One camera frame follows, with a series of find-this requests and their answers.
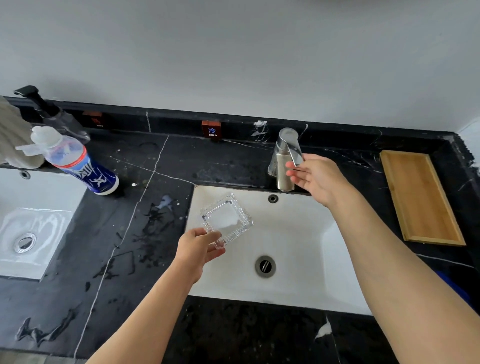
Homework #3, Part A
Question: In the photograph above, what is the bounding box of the white rectangular sink basin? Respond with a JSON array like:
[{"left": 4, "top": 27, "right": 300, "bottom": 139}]
[{"left": 185, "top": 185, "right": 374, "bottom": 316}]

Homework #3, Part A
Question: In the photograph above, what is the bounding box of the black pump soap dispenser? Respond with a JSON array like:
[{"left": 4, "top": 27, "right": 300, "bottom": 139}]
[{"left": 14, "top": 85, "right": 91, "bottom": 145}]

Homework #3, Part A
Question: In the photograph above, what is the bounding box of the person's left forearm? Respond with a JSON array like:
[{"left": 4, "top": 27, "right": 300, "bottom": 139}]
[{"left": 85, "top": 259, "right": 200, "bottom": 364}]

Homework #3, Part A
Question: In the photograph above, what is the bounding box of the brushed metal faucet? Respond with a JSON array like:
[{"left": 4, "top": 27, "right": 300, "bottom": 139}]
[{"left": 268, "top": 127, "right": 305, "bottom": 193}]

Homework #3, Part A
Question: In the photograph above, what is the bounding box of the square clear glass ashtray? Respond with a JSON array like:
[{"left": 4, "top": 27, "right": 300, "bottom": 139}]
[{"left": 199, "top": 193, "right": 254, "bottom": 250}]

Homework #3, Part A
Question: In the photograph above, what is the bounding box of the person's right forearm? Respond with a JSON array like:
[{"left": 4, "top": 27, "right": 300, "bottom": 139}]
[{"left": 328, "top": 185, "right": 480, "bottom": 364}]

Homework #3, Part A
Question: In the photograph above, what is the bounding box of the dark red tag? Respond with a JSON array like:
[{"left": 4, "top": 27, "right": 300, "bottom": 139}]
[{"left": 82, "top": 111, "right": 104, "bottom": 130}]

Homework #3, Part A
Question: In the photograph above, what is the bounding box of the person's right hand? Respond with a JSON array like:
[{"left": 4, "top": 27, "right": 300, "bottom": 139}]
[{"left": 285, "top": 153, "right": 353, "bottom": 208}]

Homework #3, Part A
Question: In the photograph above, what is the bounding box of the white wet sink basin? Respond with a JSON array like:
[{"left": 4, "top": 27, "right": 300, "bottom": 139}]
[{"left": 0, "top": 167, "right": 88, "bottom": 281}]

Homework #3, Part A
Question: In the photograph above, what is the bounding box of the person's left hand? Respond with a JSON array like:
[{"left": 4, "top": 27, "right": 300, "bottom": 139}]
[{"left": 174, "top": 227, "right": 226, "bottom": 284}]

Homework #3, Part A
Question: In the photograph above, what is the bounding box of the beige cloth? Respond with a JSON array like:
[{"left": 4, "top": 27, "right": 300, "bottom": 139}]
[{"left": 0, "top": 95, "right": 46, "bottom": 169}]

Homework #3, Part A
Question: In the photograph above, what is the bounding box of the blue garment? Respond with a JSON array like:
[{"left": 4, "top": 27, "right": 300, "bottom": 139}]
[{"left": 435, "top": 270, "right": 474, "bottom": 307}]

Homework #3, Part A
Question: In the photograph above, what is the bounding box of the round metal sink drain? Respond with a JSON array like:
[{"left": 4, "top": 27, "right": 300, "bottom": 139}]
[{"left": 255, "top": 256, "right": 277, "bottom": 278}]

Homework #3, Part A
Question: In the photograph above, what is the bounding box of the rectangular wooden tray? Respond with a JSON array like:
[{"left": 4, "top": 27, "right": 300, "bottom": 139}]
[{"left": 379, "top": 150, "right": 467, "bottom": 247}]

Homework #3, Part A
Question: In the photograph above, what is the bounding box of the red tag with blue star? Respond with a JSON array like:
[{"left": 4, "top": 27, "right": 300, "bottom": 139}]
[{"left": 201, "top": 120, "right": 222, "bottom": 142}]

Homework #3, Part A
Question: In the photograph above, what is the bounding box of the shiny chrome sink drain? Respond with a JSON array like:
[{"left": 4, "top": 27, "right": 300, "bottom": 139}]
[{"left": 13, "top": 232, "right": 37, "bottom": 254}]

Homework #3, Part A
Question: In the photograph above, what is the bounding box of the blue label pump bottle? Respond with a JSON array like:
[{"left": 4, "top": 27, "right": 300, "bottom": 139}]
[{"left": 15, "top": 125, "right": 120, "bottom": 196}]

